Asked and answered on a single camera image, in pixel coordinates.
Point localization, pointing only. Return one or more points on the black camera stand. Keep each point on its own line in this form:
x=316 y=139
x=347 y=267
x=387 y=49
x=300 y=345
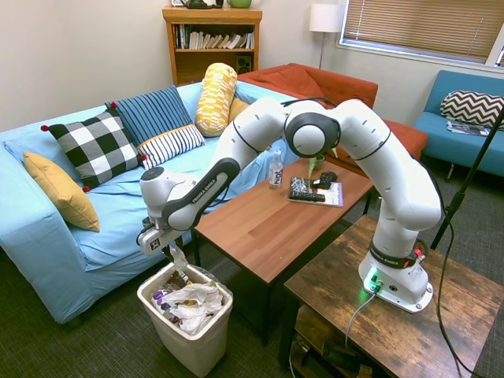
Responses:
x=472 y=173

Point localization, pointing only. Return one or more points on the orange striped bolster pillow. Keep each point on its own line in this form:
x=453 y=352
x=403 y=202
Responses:
x=236 y=110

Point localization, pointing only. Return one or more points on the wooden coffee table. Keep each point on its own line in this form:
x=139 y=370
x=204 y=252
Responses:
x=267 y=236

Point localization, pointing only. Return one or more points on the white tissue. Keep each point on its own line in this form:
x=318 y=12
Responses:
x=179 y=258

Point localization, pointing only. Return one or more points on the mustard yellow pillow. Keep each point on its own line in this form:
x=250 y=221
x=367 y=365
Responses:
x=59 y=189

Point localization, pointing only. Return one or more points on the small potted green plant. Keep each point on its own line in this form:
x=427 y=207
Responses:
x=318 y=160

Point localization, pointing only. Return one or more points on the green bowl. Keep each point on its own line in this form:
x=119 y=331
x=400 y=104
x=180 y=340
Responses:
x=239 y=3

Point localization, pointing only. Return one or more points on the black object on shelf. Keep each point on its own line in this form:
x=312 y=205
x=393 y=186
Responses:
x=199 y=4

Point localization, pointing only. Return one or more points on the orange sofa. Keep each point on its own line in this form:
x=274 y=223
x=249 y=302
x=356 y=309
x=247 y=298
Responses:
x=338 y=84

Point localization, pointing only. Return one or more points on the teal sofa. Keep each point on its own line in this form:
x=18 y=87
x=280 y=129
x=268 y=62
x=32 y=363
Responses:
x=453 y=138

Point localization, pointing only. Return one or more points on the crumpled white paper trash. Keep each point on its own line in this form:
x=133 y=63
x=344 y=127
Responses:
x=193 y=303

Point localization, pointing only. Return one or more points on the white plastic trash bin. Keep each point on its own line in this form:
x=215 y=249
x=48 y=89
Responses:
x=189 y=346

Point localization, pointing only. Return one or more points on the wooden bookshelf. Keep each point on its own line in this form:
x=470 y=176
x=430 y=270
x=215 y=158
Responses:
x=212 y=67

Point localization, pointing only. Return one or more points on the clear plastic water bottle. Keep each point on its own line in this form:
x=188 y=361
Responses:
x=276 y=175

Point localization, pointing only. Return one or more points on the black white checkered pillow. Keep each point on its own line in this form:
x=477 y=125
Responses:
x=94 y=145

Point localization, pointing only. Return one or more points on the purple wrapper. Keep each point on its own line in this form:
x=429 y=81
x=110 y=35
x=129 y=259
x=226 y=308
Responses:
x=159 y=297

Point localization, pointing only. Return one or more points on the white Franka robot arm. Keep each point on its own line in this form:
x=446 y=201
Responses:
x=393 y=177

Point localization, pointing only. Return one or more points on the row of books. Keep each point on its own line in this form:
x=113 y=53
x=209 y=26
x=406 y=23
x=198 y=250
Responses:
x=212 y=39

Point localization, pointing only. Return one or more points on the brown wrapper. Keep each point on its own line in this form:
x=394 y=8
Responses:
x=177 y=280

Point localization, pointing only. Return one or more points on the wooden window blinds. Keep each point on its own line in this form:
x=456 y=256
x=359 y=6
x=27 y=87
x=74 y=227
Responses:
x=417 y=23

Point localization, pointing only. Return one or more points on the grey magazine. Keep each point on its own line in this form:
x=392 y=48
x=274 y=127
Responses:
x=466 y=128

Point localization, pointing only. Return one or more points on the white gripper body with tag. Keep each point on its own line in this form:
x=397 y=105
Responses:
x=151 y=244

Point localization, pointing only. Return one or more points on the yellow patterned bolster pillow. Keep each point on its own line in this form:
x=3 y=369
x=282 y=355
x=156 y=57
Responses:
x=214 y=98

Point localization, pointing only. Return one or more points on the blue striped pillow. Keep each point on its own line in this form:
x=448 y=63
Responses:
x=153 y=112

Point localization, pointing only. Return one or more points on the black game controller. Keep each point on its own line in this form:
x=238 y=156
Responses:
x=326 y=179

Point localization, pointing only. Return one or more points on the purple cover magazine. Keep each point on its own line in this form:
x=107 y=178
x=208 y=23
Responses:
x=334 y=195

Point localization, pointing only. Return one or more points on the black white chevron pillow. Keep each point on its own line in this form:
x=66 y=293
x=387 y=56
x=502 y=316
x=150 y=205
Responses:
x=468 y=106

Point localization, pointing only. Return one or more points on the rustic wooden side table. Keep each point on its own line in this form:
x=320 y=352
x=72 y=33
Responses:
x=393 y=338

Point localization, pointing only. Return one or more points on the black speaker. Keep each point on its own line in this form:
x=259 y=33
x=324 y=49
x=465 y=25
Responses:
x=244 y=64

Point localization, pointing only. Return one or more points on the black patterned book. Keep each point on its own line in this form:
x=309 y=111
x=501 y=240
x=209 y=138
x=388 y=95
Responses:
x=301 y=189

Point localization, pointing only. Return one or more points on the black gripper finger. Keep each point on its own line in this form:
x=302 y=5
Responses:
x=175 y=249
x=170 y=252

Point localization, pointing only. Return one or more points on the white shade floor lamp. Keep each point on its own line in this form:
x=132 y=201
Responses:
x=325 y=17

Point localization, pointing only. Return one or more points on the light blue covered sofa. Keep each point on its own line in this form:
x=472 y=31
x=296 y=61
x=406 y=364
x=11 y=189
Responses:
x=118 y=204

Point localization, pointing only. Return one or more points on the white navy striped pillow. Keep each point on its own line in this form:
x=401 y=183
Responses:
x=173 y=143

